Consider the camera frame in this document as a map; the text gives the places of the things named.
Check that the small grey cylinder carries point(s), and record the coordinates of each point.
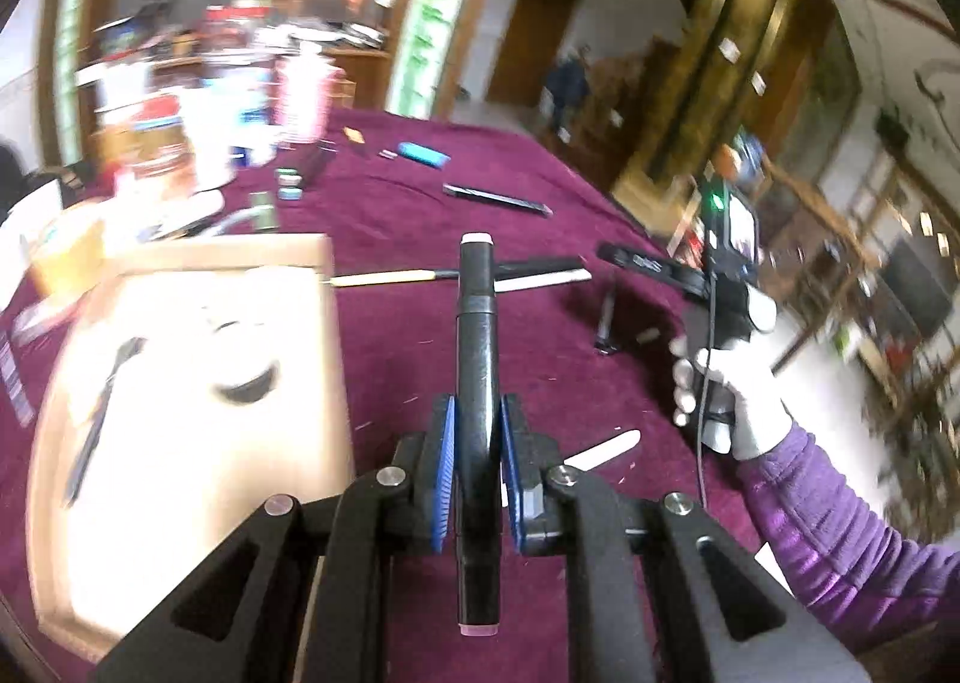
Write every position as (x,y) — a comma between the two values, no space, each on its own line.
(648,334)

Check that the black electrical tape roll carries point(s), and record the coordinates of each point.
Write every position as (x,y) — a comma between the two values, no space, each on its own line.
(247,394)

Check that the black marker grey ends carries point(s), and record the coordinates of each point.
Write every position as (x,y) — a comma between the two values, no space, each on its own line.
(495,198)

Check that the person's right forearm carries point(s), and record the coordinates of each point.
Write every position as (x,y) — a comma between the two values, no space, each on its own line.
(840,548)

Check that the capped black gel pen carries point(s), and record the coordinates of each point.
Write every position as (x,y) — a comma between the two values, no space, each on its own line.
(606,323)

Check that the cardboard box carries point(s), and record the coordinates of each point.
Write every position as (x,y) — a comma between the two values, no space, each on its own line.
(187,503)

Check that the wooden counter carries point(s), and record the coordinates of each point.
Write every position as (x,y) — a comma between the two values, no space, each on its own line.
(360,79)

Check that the green pen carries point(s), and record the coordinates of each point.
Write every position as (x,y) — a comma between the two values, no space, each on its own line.
(264,211)

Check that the wooden door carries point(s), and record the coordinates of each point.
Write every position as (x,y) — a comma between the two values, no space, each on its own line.
(532,38)

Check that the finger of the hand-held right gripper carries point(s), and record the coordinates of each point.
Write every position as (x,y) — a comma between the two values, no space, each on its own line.
(645,263)

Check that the plain white pen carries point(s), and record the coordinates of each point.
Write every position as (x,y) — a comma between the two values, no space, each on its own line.
(555,280)

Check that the dark jacket on post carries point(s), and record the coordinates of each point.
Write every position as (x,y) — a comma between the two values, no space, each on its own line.
(566,87)

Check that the blue lighter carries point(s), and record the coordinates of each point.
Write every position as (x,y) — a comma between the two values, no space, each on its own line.
(424,154)

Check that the black marker teal cap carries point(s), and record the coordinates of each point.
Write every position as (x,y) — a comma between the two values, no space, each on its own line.
(300,169)

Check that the bamboo wall painting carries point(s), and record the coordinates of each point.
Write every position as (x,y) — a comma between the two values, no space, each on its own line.
(439,16)

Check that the pink woven thermos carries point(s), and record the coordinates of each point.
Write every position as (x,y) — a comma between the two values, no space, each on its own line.
(304,98)

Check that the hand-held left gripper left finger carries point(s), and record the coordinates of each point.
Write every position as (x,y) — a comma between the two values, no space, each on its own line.
(444,473)

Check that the black marker pale ends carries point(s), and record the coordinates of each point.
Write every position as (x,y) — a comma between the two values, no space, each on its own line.
(476,353)

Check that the retractable black gel pen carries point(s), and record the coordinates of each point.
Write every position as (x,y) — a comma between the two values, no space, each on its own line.
(101,421)

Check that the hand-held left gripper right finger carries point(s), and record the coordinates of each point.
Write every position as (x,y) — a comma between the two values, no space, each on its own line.
(511,473)

